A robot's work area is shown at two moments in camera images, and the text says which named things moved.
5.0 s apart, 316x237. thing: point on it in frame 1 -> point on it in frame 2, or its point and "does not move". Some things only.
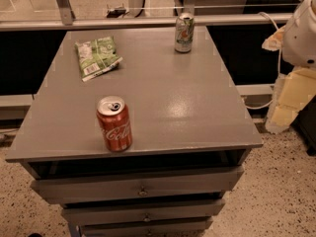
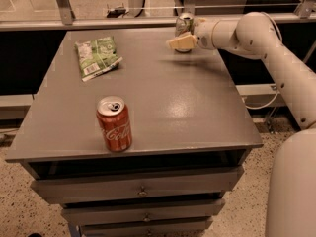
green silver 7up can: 184,33 does not move
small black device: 117,12 does not move
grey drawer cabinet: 191,140 does not move
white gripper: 300,39 -> 203,34
